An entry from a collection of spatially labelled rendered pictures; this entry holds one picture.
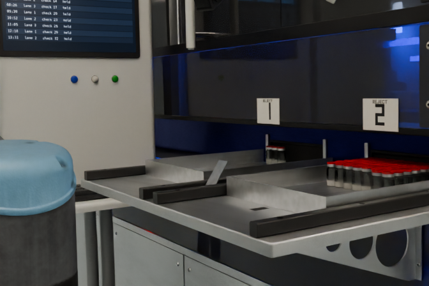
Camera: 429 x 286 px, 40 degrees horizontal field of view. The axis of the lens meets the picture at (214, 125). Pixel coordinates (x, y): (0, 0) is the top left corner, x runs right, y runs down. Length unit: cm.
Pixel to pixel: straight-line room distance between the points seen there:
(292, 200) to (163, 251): 105
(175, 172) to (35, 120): 53
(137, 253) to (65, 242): 151
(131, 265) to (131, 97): 71
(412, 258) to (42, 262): 71
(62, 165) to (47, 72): 105
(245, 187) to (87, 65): 79
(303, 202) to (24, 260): 46
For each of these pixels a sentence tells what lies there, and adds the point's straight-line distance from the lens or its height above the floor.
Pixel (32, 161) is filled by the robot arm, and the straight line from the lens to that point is 58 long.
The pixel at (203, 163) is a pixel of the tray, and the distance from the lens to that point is 144.
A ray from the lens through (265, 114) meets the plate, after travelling 139.
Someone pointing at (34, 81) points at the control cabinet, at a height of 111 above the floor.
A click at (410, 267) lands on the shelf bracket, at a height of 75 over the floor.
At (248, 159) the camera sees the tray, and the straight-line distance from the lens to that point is 151.
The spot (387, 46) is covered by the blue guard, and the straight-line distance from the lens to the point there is 112.
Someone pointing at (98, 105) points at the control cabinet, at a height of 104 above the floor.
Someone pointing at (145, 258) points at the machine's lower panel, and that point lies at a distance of 206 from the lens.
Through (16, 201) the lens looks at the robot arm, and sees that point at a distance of 58.
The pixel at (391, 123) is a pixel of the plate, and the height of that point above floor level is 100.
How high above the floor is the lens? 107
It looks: 4 degrees down
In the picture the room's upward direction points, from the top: 1 degrees counter-clockwise
